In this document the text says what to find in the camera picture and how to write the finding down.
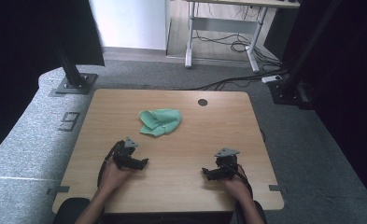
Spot black floor cables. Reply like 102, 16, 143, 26
189, 6, 290, 91

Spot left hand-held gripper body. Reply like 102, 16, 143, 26
112, 136, 139, 171

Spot black box under desk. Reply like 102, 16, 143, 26
262, 7, 301, 61

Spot white power strip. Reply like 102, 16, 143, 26
261, 74, 284, 85

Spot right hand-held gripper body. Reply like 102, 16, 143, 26
214, 147, 241, 179

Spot person's left leg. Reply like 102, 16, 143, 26
52, 197, 92, 224

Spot black curtain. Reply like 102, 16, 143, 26
280, 0, 367, 213
0, 0, 106, 164

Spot white metal desk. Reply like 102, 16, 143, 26
166, 0, 301, 74

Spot black metal stand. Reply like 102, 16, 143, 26
53, 43, 99, 96
267, 0, 342, 106

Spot green cloth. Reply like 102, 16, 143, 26
138, 107, 183, 137

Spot red and black gripper cable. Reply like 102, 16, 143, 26
230, 161, 254, 200

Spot person's right hand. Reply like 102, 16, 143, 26
222, 176, 254, 203

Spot person's left hand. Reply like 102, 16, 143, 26
98, 157, 133, 196

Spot white panel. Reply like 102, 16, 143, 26
89, 0, 172, 51

